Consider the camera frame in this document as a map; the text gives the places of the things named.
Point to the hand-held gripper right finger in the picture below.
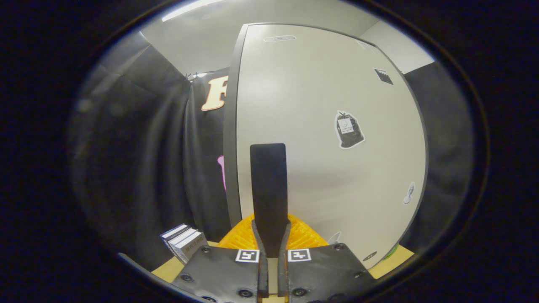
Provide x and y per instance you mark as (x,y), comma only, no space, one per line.
(282,273)

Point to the black backdrop cloth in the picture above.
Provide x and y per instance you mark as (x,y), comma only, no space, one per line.
(139,168)

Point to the pink green packet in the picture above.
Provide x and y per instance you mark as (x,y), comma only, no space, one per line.
(391,251)

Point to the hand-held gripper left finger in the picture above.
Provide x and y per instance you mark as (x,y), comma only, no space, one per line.
(263,273)

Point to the grey shoe cabinet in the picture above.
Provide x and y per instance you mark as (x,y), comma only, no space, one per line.
(229,147)

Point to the grey picture cover book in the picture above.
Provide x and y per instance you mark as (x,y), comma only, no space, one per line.
(193,247)

